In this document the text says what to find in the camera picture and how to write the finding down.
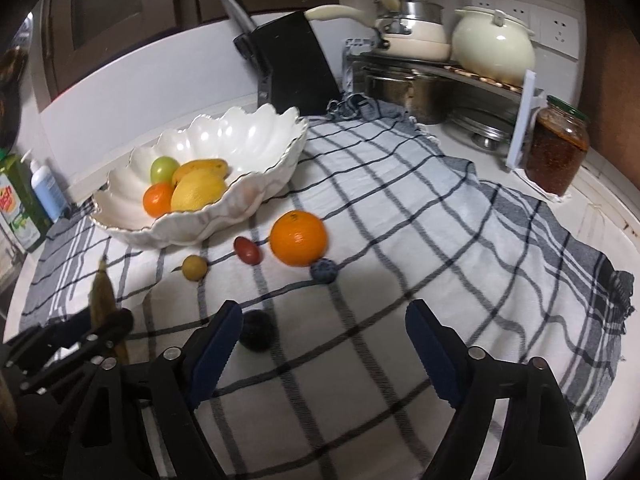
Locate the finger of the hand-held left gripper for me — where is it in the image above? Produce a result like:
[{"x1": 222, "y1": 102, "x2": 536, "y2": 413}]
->
[
  {"x1": 10, "y1": 345, "x2": 108, "y2": 393},
  {"x1": 5, "y1": 309, "x2": 134, "y2": 361}
]

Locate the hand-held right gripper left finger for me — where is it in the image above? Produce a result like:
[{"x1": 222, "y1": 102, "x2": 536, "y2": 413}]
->
[{"x1": 65, "y1": 300, "x2": 244, "y2": 480}]

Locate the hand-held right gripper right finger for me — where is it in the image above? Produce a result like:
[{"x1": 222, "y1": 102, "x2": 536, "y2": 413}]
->
[{"x1": 405, "y1": 299, "x2": 586, "y2": 480}]

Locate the small spotted banana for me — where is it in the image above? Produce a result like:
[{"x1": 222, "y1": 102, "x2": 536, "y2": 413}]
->
[{"x1": 90, "y1": 255, "x2": 132, "y2": 363}]

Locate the dark plum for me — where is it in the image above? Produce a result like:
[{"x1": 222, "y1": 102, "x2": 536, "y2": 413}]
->
[{"x1": 239, "y1": 310, "x2": 277, "y2": 352}]

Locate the small yellow longan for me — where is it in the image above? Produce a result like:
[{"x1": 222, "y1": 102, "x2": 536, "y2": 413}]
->
[{"x1": 181, "y1": 255, "x2": 208, "y2": 281}]

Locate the red date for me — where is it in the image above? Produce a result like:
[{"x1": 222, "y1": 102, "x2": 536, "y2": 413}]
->
[{"x1": 234, "y1": 236, "x2": 263, "y2": 266}]

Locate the blueberry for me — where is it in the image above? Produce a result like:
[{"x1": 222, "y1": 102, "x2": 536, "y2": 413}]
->
[{"x1": 310, "y1": 258, "x2": 339, "y2": 283}]

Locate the orange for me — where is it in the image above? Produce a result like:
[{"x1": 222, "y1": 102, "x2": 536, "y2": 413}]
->
[
  {"x1": 269, "y1": 210, "x2": 328, "y2": 267},
  {"x1": 143, "y1": 182, "x2": 176, "y2": 219}
]

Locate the yellow lemon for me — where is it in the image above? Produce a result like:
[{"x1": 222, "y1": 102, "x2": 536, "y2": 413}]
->
[{"x1": 170, "y1": 169, "x2": 228, "y2": 213}]

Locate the green apple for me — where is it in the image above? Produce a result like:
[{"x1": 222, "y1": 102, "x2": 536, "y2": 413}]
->
[{"x1": 150, "y1": 156, "x2": 181, "y2": 185}]

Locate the yellow mango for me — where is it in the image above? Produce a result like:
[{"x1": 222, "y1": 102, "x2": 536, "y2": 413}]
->
[{"x1": 171, "y1": 159, "x2": 232, "y2": 186}]

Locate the white scalloped bowl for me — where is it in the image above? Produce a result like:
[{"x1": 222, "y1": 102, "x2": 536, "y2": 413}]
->
[{"x1": 90, "y1": 103, "x2": 310, "y2": 249}]

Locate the green dish soap bottle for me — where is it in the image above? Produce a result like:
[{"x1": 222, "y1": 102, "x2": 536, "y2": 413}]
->
[{"x1": 0, "y1": 152, "x2": 51, "y2": 253}]

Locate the blue pump bottle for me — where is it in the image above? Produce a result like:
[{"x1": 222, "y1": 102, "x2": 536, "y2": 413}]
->
[{"x1": 27, "y1": 157, "x2": 71, "y2": 221}]

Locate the grey checked cloth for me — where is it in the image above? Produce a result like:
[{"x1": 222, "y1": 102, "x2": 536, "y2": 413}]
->
[{"x1": 20, "y1": 95, "x2": 635, "y2": 480}]

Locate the steel pan lid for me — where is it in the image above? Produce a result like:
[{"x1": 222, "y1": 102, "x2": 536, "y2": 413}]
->
[{"x1": 450, "y1": 107, "x2": 516, "y2": 151}]

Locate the glass jar of chili sauce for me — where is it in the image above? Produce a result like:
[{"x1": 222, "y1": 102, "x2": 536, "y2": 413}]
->
[{"x1": 524, "y1": 95, "x2": 591, "y2": 197}]

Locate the metal counter rack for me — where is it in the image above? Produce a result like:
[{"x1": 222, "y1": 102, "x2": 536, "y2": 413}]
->
[{"x1": 342, "y1": 37, "x2": 546, "y2": 173}]

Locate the large steel stockpot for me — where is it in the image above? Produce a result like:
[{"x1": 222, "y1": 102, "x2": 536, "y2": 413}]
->
[{"x1": 361, "y1": 66, "x2": 453, "y2": 126}]

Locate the wooden bead trivet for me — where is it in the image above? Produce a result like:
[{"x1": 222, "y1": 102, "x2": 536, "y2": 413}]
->
[{"x1": 447, "y1": 62, "x2": 526, "y2": 92}]

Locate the black knife block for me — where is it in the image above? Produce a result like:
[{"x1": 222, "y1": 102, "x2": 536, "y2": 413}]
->
[{"x1": 248, "y1": 10, "x2": 342, "y2": 116}]

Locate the cream saucepan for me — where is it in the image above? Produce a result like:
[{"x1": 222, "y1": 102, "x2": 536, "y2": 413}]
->
[{"x1": 304, "y1": 4, "x2": 453, "y2": 62}]

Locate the cream ceramic lidded pot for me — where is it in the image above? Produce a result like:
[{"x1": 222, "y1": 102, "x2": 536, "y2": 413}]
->
[{"x1": 451, "y1": 6, "x2": 537, "y2": 86}]

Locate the brown window frame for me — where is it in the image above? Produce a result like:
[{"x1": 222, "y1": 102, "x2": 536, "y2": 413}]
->
[{"x1": 37, "y1": 0, "x2": 341, "y2": 106}]

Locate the steel pot with cream handle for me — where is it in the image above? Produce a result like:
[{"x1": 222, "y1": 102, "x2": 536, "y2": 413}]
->
[{"x1": 350, "y1": 0, "x2": 447, "y2": 37}]

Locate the steel handled knife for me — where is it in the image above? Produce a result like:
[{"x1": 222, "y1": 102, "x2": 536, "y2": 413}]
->
[{"x1": 213, "y1": 0, "x2": 257, "y2": 36}]

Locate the white wall outlet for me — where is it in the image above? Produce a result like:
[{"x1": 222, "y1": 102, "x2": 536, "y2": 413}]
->
[
  {"x1": 531, "y1": 7, "x2": 581, "y2": 58},
  {"x1": 502, "y1": 2, "x2": 532, "y2": 26}
]

